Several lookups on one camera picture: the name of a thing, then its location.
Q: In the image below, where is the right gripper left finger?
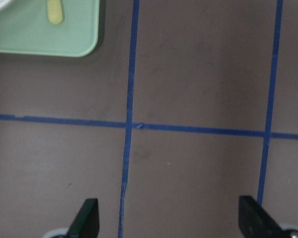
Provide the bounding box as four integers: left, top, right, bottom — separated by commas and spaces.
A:
66, 198, 100, 238

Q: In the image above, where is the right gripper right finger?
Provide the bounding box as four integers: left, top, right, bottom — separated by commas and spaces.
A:
238, 195, 298, 238

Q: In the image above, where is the yellow plastic fork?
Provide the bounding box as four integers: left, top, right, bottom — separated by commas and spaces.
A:
47, 0, 63, 25

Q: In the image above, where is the light green tray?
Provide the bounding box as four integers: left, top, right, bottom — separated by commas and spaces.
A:
0, 0, 100, 58

